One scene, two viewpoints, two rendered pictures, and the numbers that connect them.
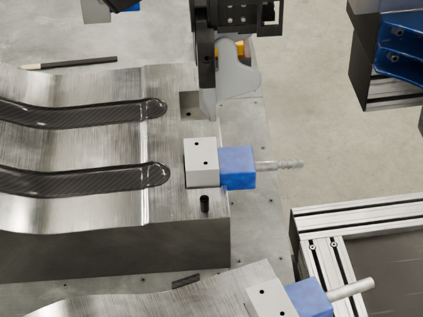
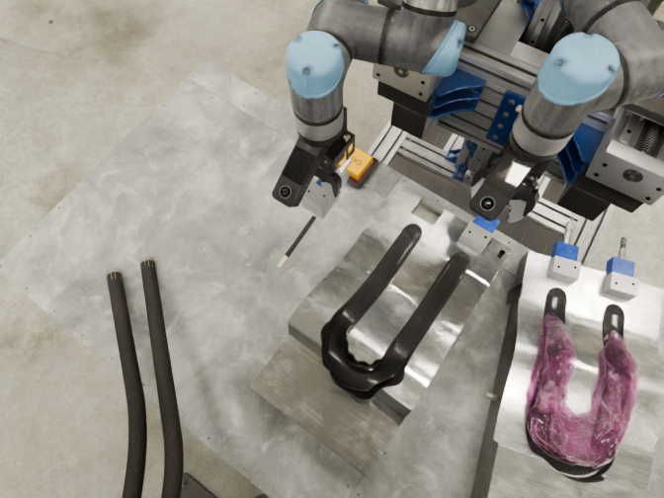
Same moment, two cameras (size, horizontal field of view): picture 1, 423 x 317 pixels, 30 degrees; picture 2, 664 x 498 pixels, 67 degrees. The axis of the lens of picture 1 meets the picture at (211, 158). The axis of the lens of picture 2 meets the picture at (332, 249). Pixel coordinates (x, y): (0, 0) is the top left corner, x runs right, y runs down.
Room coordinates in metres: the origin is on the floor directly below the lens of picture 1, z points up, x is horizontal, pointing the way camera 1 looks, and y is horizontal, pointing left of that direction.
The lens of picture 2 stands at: (0.56, 0.48, 1.80)
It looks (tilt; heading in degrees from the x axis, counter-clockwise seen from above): 68 degrees down; 312
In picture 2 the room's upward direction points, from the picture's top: 4 degrees counter-clockwise
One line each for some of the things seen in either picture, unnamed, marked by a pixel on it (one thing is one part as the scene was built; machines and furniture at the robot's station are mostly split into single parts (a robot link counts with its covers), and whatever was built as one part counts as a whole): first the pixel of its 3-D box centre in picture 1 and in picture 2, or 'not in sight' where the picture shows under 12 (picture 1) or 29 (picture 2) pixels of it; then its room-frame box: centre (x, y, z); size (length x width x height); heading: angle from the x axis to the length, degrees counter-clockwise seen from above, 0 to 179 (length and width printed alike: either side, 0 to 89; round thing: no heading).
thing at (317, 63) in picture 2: not in sight; (316, 77); (0.88, 0.12, 1.25); 0.09 x 0.08 x 0.11; 112
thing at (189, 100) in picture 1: (199, 116); (426, 214); (0.70, 0.01, 0.87); 0.05 x 0.05 x 0.04; 3
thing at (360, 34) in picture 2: not in sight; (347, 29); (0.90, 0.02, 1.25); 0.11 x 0.11 x 0.08; 22
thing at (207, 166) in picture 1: (244, 167); (486, 221); (0.60, -0.04, 0.89); 0.13 x 0.05 x 0.05; 93
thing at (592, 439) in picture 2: not in sight; (583, 386); (0.30, 0.14, 0.90); 0.26 x 0.18 x 0.08; 110
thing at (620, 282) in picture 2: not in sight; (620, 266); (0.34, -0.13, 0.86); 0.13 x 0.05 x 0.05; 110
